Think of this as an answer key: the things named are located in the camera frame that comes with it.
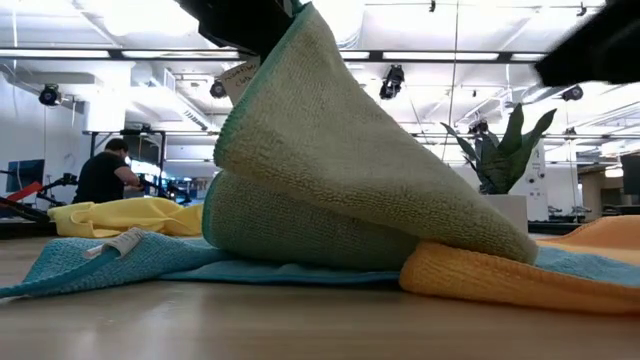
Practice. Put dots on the white plant pot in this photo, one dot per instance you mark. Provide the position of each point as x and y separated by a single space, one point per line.
512 210

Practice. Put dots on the red bar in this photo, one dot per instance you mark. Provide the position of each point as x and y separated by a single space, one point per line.
22 192

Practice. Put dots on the yellow microfiber towel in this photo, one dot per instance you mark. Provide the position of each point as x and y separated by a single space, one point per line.
125 217

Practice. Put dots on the blue microfiber towel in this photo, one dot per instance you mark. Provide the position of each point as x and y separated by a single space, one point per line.
75 260

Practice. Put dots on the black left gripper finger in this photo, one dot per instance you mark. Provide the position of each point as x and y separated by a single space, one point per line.
235 25

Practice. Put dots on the black computer monitor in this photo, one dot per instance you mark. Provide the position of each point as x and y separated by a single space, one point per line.
631 175
25 175

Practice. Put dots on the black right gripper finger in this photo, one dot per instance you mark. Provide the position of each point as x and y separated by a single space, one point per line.
600 55

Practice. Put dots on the white machine cabinet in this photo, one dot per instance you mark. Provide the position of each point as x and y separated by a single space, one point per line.
537 185

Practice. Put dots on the orange microfiber towel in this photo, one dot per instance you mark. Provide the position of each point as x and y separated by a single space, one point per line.
500 280

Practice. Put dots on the person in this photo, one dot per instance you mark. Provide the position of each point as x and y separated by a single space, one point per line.
102 180

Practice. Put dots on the green microfiber towel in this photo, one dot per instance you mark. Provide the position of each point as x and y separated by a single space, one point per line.
325 150

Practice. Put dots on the black ceiling spotlight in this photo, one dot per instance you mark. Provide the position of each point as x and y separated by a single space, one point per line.
217 90
50 95
572 93
392 80

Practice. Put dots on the green snake plant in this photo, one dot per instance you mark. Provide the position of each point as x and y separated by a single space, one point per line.
500 165

